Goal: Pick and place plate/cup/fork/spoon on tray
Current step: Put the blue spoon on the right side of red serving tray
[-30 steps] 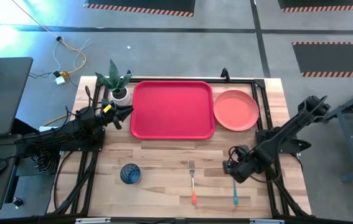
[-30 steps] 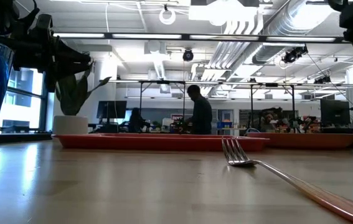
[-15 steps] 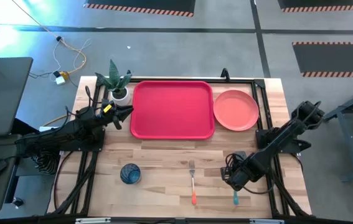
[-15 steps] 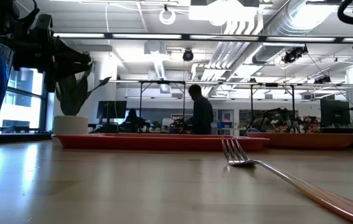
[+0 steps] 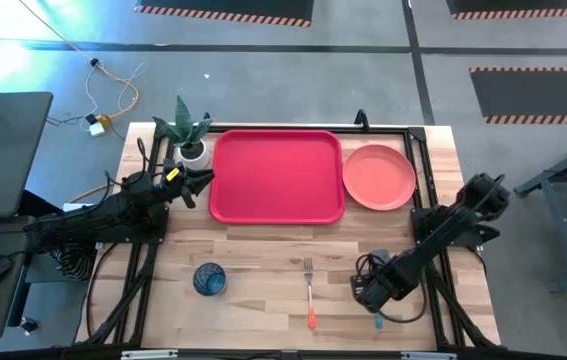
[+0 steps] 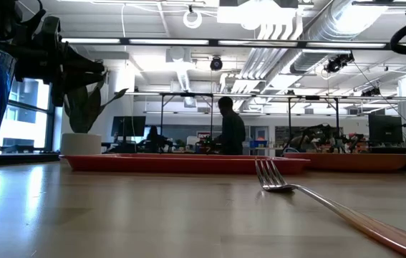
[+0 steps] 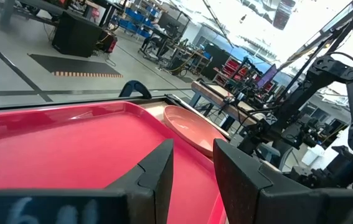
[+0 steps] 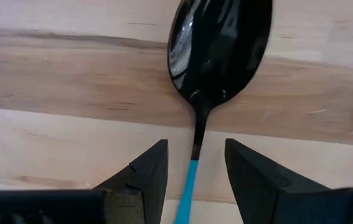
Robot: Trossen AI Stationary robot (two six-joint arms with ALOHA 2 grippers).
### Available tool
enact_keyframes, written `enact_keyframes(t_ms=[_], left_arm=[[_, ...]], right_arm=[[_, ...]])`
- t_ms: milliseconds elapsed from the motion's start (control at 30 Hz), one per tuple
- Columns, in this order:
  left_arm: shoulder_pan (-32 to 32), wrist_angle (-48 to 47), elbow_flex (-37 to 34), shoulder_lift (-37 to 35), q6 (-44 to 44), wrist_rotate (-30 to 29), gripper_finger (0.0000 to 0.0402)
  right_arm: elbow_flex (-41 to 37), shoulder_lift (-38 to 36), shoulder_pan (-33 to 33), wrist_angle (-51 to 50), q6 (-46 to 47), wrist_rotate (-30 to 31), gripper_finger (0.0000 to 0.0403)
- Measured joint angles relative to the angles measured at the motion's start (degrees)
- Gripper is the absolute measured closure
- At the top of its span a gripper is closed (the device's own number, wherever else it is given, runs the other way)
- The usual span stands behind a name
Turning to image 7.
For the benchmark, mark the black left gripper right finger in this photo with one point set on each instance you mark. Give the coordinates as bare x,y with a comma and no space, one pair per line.
241,186

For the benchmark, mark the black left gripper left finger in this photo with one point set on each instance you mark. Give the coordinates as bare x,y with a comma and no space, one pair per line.
151,186

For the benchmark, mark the orange round plate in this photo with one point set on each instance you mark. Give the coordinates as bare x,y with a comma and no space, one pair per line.
191,127

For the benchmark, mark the red plastic tray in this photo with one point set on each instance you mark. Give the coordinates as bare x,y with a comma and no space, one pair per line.
70,149

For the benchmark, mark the white waste bin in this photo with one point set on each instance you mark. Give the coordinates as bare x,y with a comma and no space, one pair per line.
312,154

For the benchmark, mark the wooden top workbench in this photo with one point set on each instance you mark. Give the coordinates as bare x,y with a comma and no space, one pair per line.
216,96

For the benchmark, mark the dark chair back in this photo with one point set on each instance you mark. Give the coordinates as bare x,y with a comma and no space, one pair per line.
134,87

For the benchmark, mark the black computer monitor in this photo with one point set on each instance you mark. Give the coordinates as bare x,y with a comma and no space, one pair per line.
267,76

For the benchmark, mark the red bin rack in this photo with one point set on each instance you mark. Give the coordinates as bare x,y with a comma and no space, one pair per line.
232,67

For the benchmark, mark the black striped floor mat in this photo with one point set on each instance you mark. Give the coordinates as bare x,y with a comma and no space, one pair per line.
70,65

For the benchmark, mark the red and black box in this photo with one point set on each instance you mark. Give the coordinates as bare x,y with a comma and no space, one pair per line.
107,42

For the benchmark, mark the black floor cabinet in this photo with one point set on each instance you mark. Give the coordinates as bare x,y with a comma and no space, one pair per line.
76,34

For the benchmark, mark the blue bin shelf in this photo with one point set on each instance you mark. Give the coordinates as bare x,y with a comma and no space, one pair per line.
139,17

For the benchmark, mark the black rig frame bar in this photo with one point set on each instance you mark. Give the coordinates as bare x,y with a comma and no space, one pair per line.
335,28

